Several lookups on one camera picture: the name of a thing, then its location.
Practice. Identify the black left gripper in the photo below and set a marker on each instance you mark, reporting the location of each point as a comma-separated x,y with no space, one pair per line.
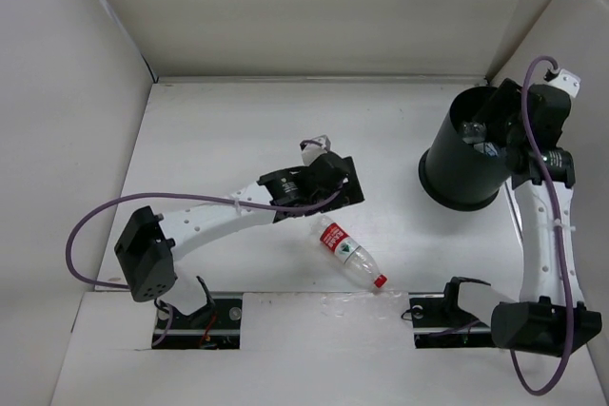
350,191

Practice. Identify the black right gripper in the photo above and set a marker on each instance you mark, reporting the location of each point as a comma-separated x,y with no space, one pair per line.
510,96

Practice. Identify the clear bottle orange blue label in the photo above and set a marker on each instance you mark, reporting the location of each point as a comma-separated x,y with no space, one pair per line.
490,149

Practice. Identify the clear bottle red label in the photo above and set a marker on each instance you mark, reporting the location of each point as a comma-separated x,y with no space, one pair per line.
356,261

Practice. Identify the clear Pepsi bottle black cap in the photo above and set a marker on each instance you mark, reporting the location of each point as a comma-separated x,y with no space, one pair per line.
473,133

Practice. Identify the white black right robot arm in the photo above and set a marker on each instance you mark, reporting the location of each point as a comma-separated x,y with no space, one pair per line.
549,317

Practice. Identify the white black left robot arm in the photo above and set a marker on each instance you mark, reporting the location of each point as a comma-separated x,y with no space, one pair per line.
151,243

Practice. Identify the black round bin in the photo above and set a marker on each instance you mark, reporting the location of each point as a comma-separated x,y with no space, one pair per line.
452,172

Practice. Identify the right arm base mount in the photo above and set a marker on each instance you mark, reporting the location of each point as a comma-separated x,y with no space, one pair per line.
436,324

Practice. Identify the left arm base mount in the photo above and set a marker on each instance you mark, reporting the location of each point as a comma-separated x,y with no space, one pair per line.
217,328

